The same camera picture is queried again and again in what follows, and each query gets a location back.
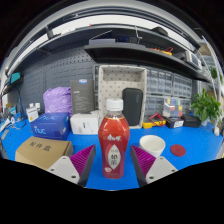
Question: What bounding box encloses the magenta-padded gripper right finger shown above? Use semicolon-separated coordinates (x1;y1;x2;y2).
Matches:
129;144;179;189

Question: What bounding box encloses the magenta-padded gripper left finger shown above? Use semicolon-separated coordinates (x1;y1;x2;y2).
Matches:
46;144;97;188

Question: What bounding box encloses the red drink bottle white cap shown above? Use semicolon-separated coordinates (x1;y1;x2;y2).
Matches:
97;98;131;180

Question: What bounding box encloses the white cup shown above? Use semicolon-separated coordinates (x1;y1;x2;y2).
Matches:
138;134;167;158

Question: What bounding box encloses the flat round red coaster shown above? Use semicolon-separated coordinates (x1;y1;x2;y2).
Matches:
170;143;187;158

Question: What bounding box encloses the brown cardboard box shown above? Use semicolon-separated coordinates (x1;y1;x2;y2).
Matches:
14;135;74;171

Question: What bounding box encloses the blue carton box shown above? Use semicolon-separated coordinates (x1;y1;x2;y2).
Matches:
29;112;71;141

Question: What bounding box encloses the yellow and red tool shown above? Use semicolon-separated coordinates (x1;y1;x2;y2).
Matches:
142;113;167;130

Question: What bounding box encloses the black box with white label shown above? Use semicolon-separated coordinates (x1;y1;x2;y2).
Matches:
164;116;185;129

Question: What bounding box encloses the small white box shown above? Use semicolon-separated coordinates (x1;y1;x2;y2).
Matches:
69;110;100;136

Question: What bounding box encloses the flat black case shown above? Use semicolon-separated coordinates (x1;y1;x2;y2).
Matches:
181;114;202;128

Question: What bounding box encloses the clear organizer with coloured parts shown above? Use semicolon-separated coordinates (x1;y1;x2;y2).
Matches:
162;97;184;118

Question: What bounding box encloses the small white carton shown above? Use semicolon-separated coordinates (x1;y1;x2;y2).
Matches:
25;103;41;123

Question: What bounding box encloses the black oblong case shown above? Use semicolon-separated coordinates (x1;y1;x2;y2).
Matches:
121;87;144;127

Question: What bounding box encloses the purple plastic bag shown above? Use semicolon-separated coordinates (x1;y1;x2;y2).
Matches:
42;86;74;116

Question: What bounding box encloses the dark grey flat box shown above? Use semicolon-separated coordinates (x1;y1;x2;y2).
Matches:
69;79;95;115

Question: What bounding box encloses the green potted plant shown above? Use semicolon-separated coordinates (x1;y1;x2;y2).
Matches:
189;87;223;127

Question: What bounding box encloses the grey small-parts drawer cabinet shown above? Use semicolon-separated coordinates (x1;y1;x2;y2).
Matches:
94;64;194;118

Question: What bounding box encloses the beige perforated tray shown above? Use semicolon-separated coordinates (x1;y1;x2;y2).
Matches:
97;64;148;130

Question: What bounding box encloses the white metal rack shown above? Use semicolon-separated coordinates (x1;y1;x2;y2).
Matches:
199;36;224;98

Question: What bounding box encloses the dark wall shelf unit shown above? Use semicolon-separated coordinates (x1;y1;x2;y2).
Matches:
39;24;213;83

